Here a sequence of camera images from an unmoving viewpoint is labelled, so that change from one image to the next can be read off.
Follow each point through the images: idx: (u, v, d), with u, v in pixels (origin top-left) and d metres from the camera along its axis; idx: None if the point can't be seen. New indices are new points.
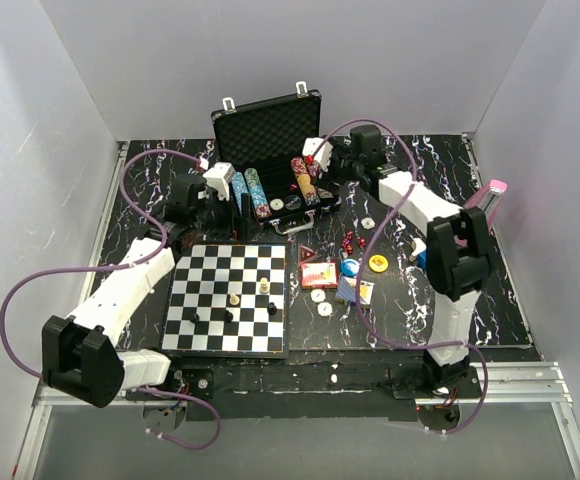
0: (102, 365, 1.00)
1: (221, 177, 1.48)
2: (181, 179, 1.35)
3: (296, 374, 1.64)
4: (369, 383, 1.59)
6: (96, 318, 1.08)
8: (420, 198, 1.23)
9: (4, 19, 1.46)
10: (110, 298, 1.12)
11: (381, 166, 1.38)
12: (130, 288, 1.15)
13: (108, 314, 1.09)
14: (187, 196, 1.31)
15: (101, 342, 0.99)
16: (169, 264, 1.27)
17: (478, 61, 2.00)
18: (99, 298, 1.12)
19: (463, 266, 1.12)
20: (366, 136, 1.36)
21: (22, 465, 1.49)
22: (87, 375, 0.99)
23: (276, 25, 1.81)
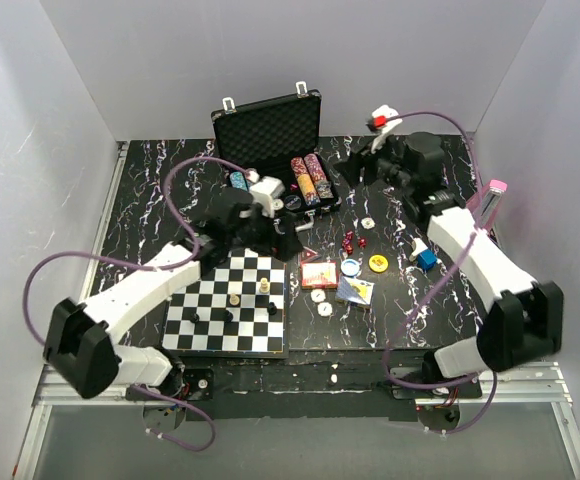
0: (97, 359, 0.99)
1: (266, 193, 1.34)
2: (228, 195, 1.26)
3: (296, 374, 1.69)
4: (368, 383, 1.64)
6: (104, 312, 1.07)
8: (485, 260, 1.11)
9: (4, 17, 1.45)
10: (124, 296, 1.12)
11: (433, 195, 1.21)
12: (145, 290, 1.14)
13: (115, 311, 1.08)
14: (227, 216, 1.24)
15: (100, 338, 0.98)
16: (192, 276, 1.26)
17: (478, 61, 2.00)
18: (114, 293, 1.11)
19: (527, 346, 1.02)
20: (427, 158, 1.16)
21: (22, 465, 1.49)
22: (81, 365, 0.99)
23: (276, 25, 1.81)
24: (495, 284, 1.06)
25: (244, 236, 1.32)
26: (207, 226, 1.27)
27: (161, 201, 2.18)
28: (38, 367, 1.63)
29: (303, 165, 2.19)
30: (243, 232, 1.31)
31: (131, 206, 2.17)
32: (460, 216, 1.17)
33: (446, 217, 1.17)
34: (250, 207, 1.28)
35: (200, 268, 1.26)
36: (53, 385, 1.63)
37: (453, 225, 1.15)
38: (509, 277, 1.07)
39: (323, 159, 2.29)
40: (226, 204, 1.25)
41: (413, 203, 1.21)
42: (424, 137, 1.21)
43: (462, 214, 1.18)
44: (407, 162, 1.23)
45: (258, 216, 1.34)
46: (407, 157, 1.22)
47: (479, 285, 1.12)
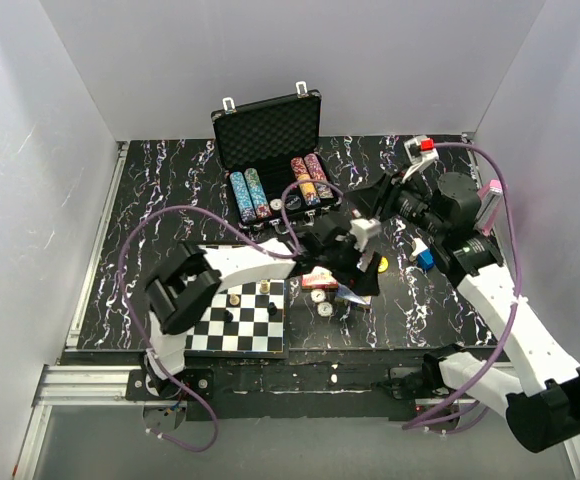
0: (199, 301, 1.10)
1: (364, 230, 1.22)
2: (330, 216, 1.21)
3: (296, 374, 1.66)
4: (369, 383, 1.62)
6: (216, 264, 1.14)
8: (526, 335, 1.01)
9: (3, 18, 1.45)
10: (236, 259, 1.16)
11: (467, 244, 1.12)
12: (254, 261, 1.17)
13: (226, 267, 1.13)
14: (325, 233, 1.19)
15: (212, 282, 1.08)
16: (279, 273, 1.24)
17: (478, 61, 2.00)
18: (230, 253, 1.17)
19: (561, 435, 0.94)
20: (462, 205, 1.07)
21: (22, 465, 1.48)
22: (184, 299, 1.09)
23: (276, 26, 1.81)
24: (537, 370, 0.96)
25: (329, 260, 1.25)
26: (304, 238, 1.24)
27: (162, 201, 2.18)
28: (39, 367, 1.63)
29: (303, 165, 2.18)
30: (331, 255, 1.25)
31: (131, 206, 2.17)
32: (497, 271, 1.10)
33: (483, 275, 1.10)
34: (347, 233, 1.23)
35: (289, 271, 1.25)
36: (53, 385, 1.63)
37: (490, 289, 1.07)
38: (552, 360, 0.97)
39: (323, 159, 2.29)
40: (328, 221, 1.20)
41: (444, 251, 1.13)
42: (457, 181, 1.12)
43: (500, 272, 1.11)
44: (437, 206, 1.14)
45: (349, 248, 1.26)
46: (438, 201, 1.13)
47: (516, 362, 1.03)
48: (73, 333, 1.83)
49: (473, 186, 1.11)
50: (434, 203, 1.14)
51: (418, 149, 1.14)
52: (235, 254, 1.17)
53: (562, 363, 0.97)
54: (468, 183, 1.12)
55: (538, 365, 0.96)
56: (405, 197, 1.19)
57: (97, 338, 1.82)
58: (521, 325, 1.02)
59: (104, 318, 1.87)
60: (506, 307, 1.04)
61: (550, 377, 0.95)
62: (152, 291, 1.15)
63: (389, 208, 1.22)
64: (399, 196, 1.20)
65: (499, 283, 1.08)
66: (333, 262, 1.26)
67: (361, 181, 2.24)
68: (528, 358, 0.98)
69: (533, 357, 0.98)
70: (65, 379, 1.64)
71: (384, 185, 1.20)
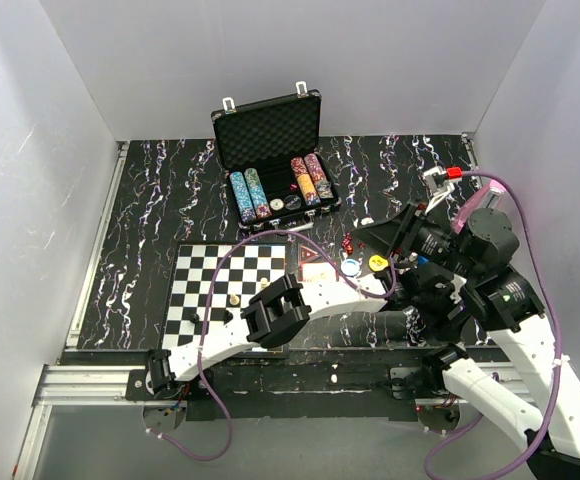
0: (290, 329, 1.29)
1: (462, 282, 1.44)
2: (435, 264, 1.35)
3: (296, 374, 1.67)
4: (369, 383, 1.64)
6: (310, 299, 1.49)
8: (567, 400, 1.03)
9: (4, 18, 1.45)
10: (330, 295, 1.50)
11: (506, 291, 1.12)
12: (344, 298, 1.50)
13: (318, 302, 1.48)
14: (425, 279, 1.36)
15: (305, 315, 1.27)
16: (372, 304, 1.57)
17: (478, 61, 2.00)
18: (322, 289, 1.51)
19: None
20: (498, 248, 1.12)
21: (22, 465, 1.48)
22: (276, 326, 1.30)
23: (275, 26, 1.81)
24: (577, 435, 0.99)
25: (423, 298, 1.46)
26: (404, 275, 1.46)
27: (161, 201, 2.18)
28: (38, 367, 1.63)
29: (303, 165, 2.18)
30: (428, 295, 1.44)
31: (131, 206, 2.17)
32: (538, 325, 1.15)
33: (524, 331, 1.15)
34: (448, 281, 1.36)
35: (380, 304, 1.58)
36: (53, 385, 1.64)
37: (531, 347, 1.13)
38: None
39: (323, 159, 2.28)
40: (430, 270, 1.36)
41: (479, 296, 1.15)
42: (489, 220, 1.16)
43: (540, 323, 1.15)
44: (466, 247, 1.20)
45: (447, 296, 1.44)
46: (470, 243, 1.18)
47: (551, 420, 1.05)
48: (73, 333, 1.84)
49: (505, 223, 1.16)
50: (461, 243, 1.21)
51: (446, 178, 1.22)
52: (329, 292, 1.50)
53: None
54: (499, 219, 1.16)
55: (577, 430, 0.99)
56: (429, 231, 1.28)
57: (97, 339, 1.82)
58: (563, 388, 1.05)
59: (104, 318, 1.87)
60: (548, 367, 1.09)
61: None
62: (254, 308, 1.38)
63: (412, 240, 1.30)
64: (422, 231, 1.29)
65: (541, 340, 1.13)
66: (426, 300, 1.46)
67: (361, 181, 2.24)
68: (568, 423, 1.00)
69: (573, 422, 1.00)
70: (65, 379, 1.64)
71: (407, 218, 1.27)
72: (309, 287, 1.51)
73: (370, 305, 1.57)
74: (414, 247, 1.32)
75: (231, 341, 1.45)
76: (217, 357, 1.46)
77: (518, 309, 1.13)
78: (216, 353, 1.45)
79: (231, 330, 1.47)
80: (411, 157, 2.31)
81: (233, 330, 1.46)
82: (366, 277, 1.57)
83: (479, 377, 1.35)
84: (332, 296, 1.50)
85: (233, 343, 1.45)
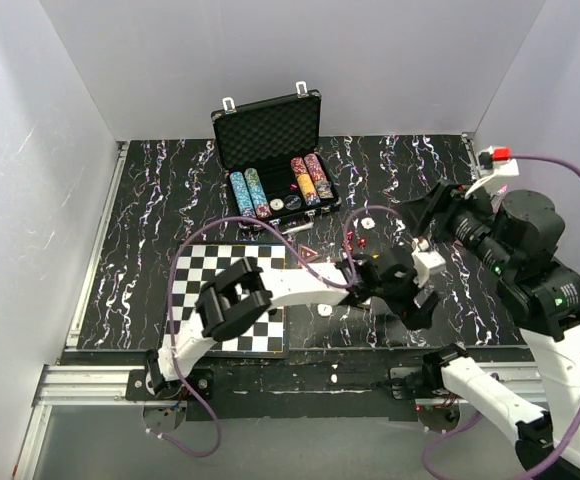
0: (249, 317, 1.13)
1: (428, 266, 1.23)
2: (394, 251, 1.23)
3: (296, 374, 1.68)
4: (369, 383, 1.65)
6: (270, 285, 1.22)
8: None
9: (3, 18, 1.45)
10: (291, 283, 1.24)
11: (557, 294, 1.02)
12: (306, 287, 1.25)
13: (279, 289, 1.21)
14: (385, 269, 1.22)
15: (264, 300, 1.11)
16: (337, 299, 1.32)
17: (478, 62, 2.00)
18: (284, 275, 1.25)
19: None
20: (539, 231, 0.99)
21: (22, 465, 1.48)
22: (231, 314, 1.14)
23: (275, 26, 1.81)
24: None
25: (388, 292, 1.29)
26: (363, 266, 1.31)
27: (161, 201, 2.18)
28: (38, 367, 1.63)
29: (303, 165, 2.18)
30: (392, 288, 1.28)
31: (131, 205, 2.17)
32: None
33: (566, 340, 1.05)
34: (408, 270, 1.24)
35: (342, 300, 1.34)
36: (53, 385, 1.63)
37: (570, 358, 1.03)
38: None
39: (323, 159, 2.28)
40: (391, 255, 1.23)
41: (519, 290, 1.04)
42: (528, 201, 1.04)
43: None
44: (502, 232, 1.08)
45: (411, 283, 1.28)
46: (507, 228, 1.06)
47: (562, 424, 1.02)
48: (73, 333, 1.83)
49: (547, 206, 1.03)
50: (498, 229, 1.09)
51: (491, 160, 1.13)
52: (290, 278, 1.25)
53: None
54: (540, 202, 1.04)
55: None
56: (465, 216, 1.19)
57: (97, 338, 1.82)
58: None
59: (104, 318, 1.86)
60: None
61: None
62: (206, 296, 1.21)
63: (445, 222, 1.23)
64: (457, 214, 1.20)
65: None
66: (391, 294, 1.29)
67: (361, 181, 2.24)
68: None
69: None
70: (65, 378, 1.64)
71: (438, 196, 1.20)
72: (271, 271, 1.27)
73: (334, 298, 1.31)
74: (448, 230, 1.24)
75: (192, 335, 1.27)
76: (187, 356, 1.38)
77: (566, 313, 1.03)
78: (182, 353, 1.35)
79: (192, 326, 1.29)
80: (411, 157, 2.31)
81: (193, 327, 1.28)
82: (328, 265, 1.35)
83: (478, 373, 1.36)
84: (296, 283, 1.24)
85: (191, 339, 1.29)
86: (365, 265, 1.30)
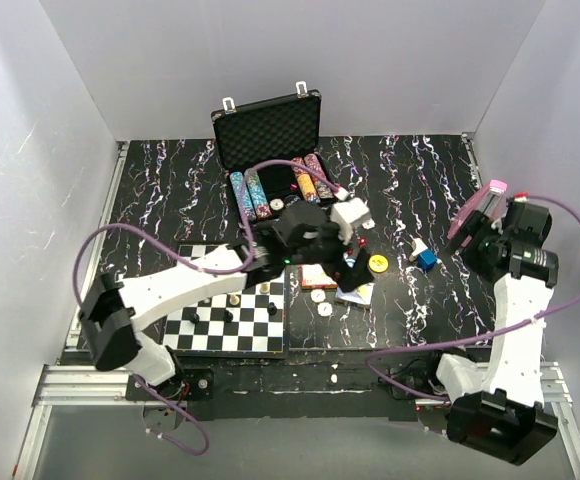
0: (117, 343, 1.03)
1: (346, 220, 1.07)
2: (289, 214, 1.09)
3: (296, 374, 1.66)
4: (369, 383, 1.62)
6: (135, 298, 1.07)
8: (514, 349, 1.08)
9: (4, 19, 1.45)
10: (161, 289, 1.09)
11: (528, 251, 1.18)
12: (180, 290, 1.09)
13: (147, 301, 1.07)
14: (286, 235, 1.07)
15: (122, 324, 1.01)
16: (235, 286, 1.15)
17: (478, 62, 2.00)
18: (152, 282, 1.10)
19: (487, 441, 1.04)
20: (527, 208, 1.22)
21: (22, 464, 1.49)
22: (97, 343, 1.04)
23: (275, 26, 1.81)
24: (499, 375, 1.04)
25: (306, 257, 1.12)
26: (267, 236, 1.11)
27: (161, 201, 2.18)
28: (38, 367, 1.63)
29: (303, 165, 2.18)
30: (308, 253, 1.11)
31: (131, 206, 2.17)
32: (537, 288, 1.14)
33: (521, 283, 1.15)
34: (317, 229, 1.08)
35: (242, 283, 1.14)
36: (53, 385, 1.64)
37: (516, 297, 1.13)
38: (518, 379, 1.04)
39: (323, 159, 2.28)
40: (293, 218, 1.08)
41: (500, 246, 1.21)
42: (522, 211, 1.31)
43: (541, 288, 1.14)
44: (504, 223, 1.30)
45: (330, 239, 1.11)
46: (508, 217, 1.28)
47: (491, 363, 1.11)
48: (73, 333, 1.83)
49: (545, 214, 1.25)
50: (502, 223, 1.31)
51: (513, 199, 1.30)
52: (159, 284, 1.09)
53: (529, 389, 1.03)
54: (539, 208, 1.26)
55: (502, 373, 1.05)
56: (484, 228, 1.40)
57: None
58: (518, 342, 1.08)
59: None
60: (518, 317, 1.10)
61: (502, 385, 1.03)
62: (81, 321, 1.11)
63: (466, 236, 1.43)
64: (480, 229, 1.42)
65: (530, 297, 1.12)
66: (312, 259, 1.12)
67: (361, 181, 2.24)
68: (500, 364, 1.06)
69: (504, 366, 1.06)
70: (65, 378, 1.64)
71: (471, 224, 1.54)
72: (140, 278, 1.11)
73: (225, 287, 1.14)
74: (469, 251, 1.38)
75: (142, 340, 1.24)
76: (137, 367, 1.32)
77: (529, 266, 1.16)
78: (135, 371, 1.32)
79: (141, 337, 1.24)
80: (411, 157, 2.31)
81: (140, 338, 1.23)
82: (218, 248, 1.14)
83: (471, 369, 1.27)
84: (166, 288, 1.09)
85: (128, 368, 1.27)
86: (268, 233, 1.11)
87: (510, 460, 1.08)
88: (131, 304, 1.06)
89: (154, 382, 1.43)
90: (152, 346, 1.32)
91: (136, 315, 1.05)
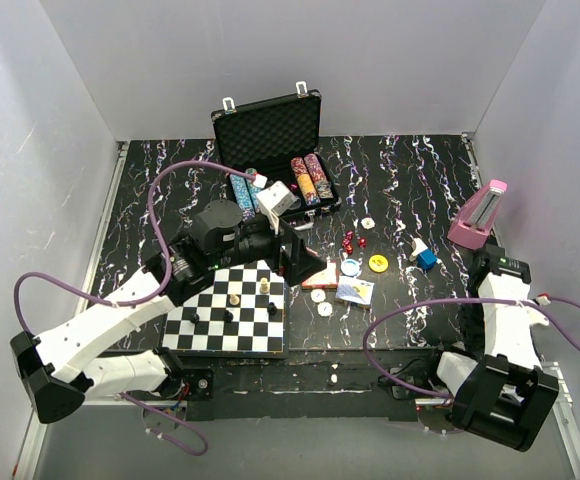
0: (49, 399, 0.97)
1: (269, 208, 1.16)
2: (201, 218, 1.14)
3: (296, 374, 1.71)
4: (369, 383, 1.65)
6: (53, 353, 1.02)
8: (506, 327, 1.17)
9: (4, 18, 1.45)
10: (78, 336, 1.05)
11: (505, 257, 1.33)
12: (101, 330, 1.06)
13: (66, 352, 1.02)
14: (203, 241, 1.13)
15: (45, 381, 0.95)
16: (161, 308, 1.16)
17: (478, 62, 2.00)
18: (67, 331, 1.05)
19: (493, 420, 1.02)
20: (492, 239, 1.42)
21: (22, 465, 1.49)
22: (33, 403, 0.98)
23: (275, 25, 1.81)
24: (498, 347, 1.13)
25: (234, 257, 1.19)
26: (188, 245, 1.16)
27: (161, 201, 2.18)
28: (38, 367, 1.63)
29: (303, 165, 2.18)
30: (234, 254, 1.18)
31: (131, 206, 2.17)
32: (514, 285, 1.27)
33: (502, 279, 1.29)
34: (234, 231, 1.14)
35: (165, 303, 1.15)
36: None
37: (500, 291, 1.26)
38: (514, 349, 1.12)
39: (323, 159, 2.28)
40: (207, 223, 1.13)
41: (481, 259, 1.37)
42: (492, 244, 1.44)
43: (515, 282, 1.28)
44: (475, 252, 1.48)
45: (257, 230, 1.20)
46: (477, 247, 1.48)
47: (489, 343, 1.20)
48: None
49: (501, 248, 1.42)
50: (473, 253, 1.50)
51: None
52: (74, 331, 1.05)
53: (525, 357, 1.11)
54: None
55: (499, 346, 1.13)
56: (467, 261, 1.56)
57: None
58: (509, 320, 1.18)
59: None
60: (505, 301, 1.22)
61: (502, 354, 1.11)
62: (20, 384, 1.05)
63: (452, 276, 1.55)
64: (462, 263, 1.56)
65: (512, 289, 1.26)
66: (240, 258, 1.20)
67: (361, 181, 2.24)
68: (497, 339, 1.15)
69: (500, 340, 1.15)
70: None
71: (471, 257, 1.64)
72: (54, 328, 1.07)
73: (148, 312, 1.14)
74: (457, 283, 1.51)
75: (101, 365, 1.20)
76: (120, 388, 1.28)
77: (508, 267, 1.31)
78: (112, 392, 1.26)
79: (101, 363, 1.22)
80: (411, 157, 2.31)
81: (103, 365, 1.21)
82: (133, 277, 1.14)
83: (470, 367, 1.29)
84: (85, 334, 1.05)
85: (103, 392, 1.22)
86: (189, 241, 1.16)
87: (515, 446, 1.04)
88: (49, 361, 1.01)
89: (152, 387, 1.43)
90: (127, 367, 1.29)
91: (55, 371, 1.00)
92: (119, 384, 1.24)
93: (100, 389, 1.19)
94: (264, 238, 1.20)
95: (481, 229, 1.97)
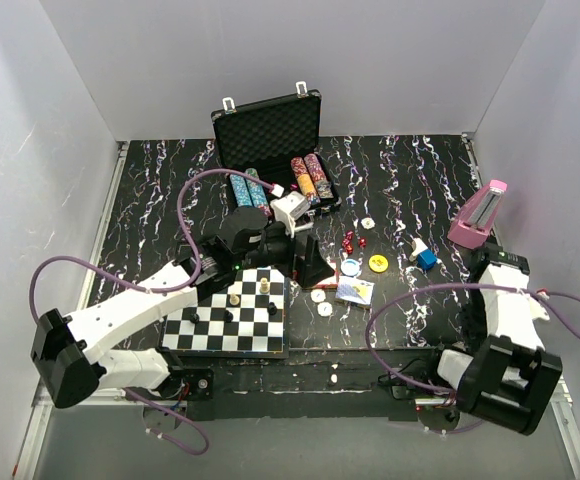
0: (74, 380, 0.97)
1: (287, 211, 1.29)
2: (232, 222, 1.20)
3: (296, 374, 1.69)
4: (369, 383, 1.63)
6: (85, 331, 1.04)
8: (508, 312, 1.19)
9: (4, 18, 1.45)
10: (110, 317, 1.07)
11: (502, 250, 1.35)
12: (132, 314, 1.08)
13: (98, 331, 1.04)
14: (232, 240, 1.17)
15: (79, 358, 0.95)
16: (188, 301, 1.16)
17: (478, 62, 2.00)
18: (100, 311, 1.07)
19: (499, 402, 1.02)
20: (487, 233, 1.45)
21: (22, 465, 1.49)
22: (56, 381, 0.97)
23: (275, 25, 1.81)
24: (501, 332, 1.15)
25: (255, 259, 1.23)
26: (214, 245, 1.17)
27: (161, 201, 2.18)
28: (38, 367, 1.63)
29: (303, 165, 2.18)
30: (256, 256, 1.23)
31: (131, 206, 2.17)
32: (512, 277, 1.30)
33: (500, 272, 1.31)
34: (261, 232, 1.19)
35: (193, 295, 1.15)
36: None
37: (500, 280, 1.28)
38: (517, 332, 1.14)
39: (323, 159, 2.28)
40: (236, 225, 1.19)
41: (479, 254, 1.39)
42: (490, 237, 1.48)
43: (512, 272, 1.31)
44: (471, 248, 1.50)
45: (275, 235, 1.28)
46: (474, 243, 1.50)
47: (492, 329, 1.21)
48: None
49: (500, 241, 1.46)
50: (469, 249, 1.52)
51: None
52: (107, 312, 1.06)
53: (528, 339, 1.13)
54: None
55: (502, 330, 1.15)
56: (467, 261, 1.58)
57: None
58: (511, 306, 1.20)
59: None
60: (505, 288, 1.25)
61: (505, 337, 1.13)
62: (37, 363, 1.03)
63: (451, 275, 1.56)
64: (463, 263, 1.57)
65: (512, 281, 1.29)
66: (260, 260, 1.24)
67: (361, 181, 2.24)
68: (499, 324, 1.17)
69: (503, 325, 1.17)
70: None
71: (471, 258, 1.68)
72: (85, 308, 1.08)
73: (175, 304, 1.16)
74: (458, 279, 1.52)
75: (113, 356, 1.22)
76: (126, 382, 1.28)
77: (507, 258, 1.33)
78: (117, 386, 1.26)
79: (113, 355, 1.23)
80: (411, 157, 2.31)
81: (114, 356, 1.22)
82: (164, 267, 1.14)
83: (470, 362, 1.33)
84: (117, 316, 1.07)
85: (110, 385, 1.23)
86: (215, 242, 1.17)
87: (520, 428, 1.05)
88: (82, 339, 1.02)
89: (152, 385, 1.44)
90: (134, 360, 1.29)
91: (88, 348, 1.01)
92: (126, 378, 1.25)
93: (107, 381, 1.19)
94: (282, 243, 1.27)
95: (481, 229, 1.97)
